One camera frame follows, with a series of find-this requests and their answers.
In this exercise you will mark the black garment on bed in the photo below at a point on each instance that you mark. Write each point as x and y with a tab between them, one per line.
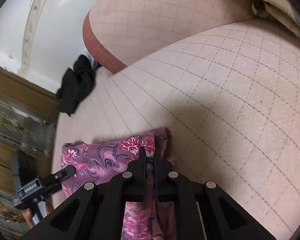
77	83

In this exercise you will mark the wooden glass wardrobe door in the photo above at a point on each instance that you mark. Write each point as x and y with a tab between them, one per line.
28	119

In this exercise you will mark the pink bolster headrest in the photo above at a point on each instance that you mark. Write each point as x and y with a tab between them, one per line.
118	33

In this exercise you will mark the person's left hand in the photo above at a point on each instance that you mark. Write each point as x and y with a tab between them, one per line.
27	214

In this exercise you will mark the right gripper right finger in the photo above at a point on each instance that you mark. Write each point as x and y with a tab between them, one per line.
204	211

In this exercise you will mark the purple floral long-sleeve shirt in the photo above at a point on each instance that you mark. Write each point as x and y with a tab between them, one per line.
98	163

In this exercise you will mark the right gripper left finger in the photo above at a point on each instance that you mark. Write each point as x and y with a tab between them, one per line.
95	211

